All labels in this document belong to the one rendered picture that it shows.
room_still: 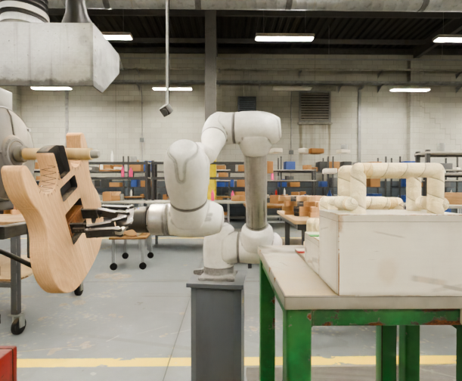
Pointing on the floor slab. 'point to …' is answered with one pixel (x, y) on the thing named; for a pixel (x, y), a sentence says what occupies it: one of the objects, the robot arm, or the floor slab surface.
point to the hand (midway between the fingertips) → (78, 220)
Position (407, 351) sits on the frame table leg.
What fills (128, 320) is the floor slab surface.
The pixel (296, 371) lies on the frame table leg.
